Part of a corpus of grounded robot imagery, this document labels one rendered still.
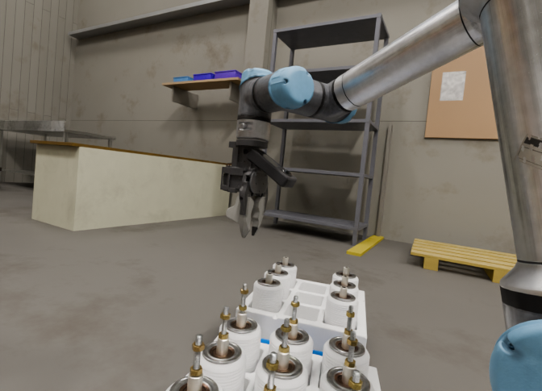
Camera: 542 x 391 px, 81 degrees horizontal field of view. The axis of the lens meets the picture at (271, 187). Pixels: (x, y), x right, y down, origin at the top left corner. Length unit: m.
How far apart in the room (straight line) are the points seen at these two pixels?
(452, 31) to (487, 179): 3.31
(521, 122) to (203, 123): 4.93
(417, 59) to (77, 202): 2.73
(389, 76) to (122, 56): 6.52
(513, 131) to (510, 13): 0.10
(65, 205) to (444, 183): 3.60
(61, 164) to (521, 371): 3.09
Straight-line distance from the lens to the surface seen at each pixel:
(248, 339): 0.75
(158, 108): 5.91
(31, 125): 6.12
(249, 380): 0.75
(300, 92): 0.61
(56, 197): 3.20
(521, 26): 0.36
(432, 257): 2.74
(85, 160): 2.97
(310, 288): 1.35
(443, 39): 0.57
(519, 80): 0.34
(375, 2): 4.45
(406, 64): 0.59
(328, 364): 0.75
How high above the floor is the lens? 0.60
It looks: 2 degrees down
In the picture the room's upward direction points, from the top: 6 degrees clockwise
